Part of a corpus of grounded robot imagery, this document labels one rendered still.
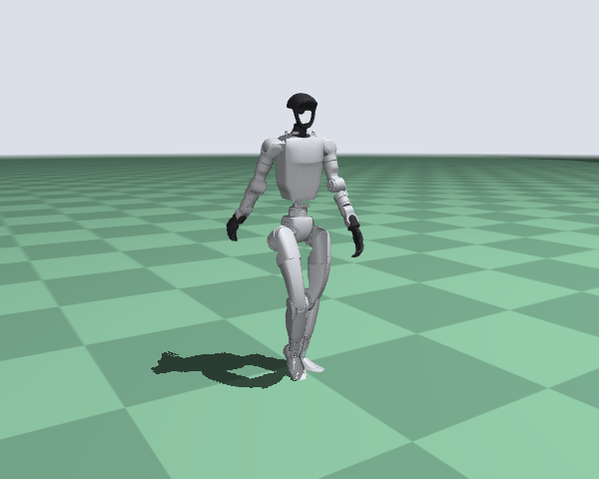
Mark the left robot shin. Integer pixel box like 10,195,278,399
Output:
299,299,319,360

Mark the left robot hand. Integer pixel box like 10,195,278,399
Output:
347,215,364,257

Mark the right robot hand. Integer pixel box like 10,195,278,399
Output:
227,214,247,241

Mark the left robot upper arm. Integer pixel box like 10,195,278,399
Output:
321,138,345,193

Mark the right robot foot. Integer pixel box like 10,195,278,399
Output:
283,344,306,380

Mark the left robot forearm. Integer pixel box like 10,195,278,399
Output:
333,187,358,227

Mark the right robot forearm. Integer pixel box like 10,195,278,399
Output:
235,178,260,220

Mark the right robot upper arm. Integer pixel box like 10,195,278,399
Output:
251,138,286,195

